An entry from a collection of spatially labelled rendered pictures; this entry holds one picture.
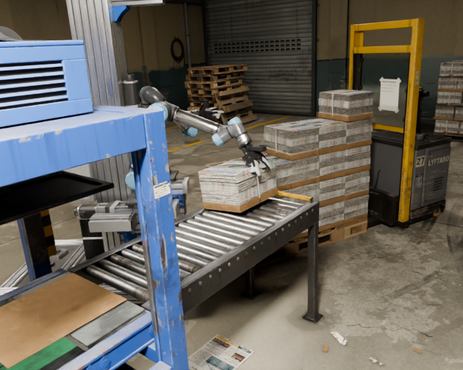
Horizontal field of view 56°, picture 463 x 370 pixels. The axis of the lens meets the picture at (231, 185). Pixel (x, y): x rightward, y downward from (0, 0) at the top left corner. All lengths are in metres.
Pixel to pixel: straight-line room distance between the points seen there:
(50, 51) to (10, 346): 0.97
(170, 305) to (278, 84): 9.93
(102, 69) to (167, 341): 1.85
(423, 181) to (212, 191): 2.47
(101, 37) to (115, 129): 1.74
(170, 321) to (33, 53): 0.89
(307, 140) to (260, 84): 8.00
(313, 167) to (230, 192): 1.33
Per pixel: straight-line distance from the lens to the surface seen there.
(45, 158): 1.07
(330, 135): 3.64
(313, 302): 2.90
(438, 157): 4.49
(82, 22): 2.92
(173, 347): 1.54
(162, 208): 1.31
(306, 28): 10.69
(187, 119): 2.60
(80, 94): 1.31
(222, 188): 2.43
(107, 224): 2.76
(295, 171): 3.48
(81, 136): 1.11
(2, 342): 1.73
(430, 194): 4.54
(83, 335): 1.63
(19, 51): 1.24
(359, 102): 3.81
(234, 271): 2.03
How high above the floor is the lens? 1.71
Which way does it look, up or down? 18 degrees down
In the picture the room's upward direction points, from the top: 3 degrees counter-clockwise
